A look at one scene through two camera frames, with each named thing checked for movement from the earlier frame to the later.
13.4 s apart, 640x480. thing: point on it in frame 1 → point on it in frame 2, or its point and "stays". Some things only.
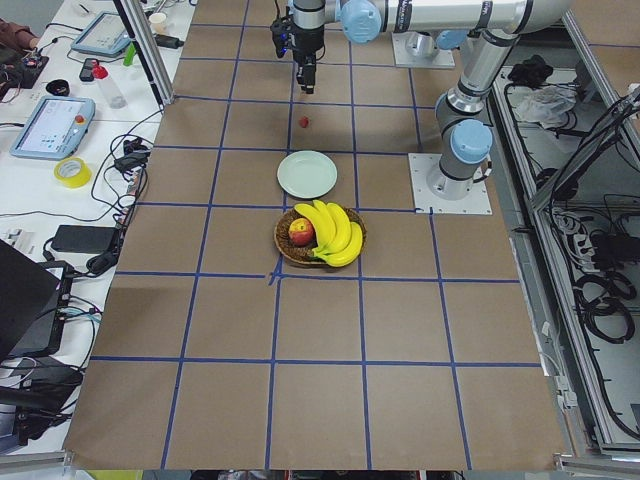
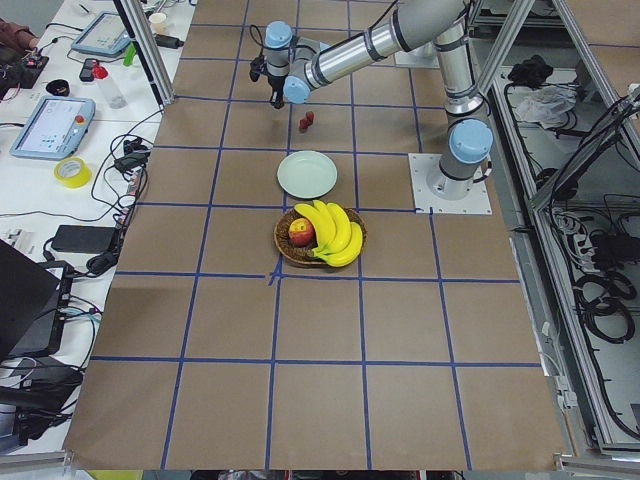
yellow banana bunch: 339,239 stays
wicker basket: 304,254 stays
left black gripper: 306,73 → 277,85
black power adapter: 85,239 stays
